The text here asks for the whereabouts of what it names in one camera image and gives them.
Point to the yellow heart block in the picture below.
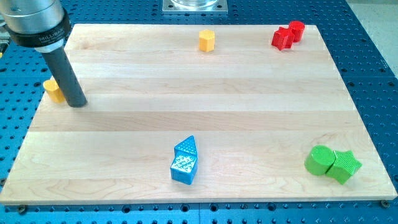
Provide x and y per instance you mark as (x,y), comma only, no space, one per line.
(53,90)

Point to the red cylinder block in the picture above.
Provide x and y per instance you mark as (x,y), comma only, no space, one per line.
(297,28)

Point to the green star block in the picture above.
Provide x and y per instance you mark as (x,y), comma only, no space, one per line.
(344,166)

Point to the blue triangle block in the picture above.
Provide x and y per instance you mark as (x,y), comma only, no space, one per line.
(188,146)

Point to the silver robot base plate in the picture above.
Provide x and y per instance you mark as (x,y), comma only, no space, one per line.
(195,6)

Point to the light wooden board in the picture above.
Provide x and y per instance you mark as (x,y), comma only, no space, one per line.
(255,112)

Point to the red star block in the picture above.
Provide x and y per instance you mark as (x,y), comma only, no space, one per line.
(283,38)

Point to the blue cube block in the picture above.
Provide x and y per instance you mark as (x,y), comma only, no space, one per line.
(184,168)

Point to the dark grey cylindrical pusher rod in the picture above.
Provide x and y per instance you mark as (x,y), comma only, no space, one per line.
(61,69)

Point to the yellow hexagon block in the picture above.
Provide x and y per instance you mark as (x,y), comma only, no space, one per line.
(206,40)

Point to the green cylinder block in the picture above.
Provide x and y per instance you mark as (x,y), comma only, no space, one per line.
(319,160)

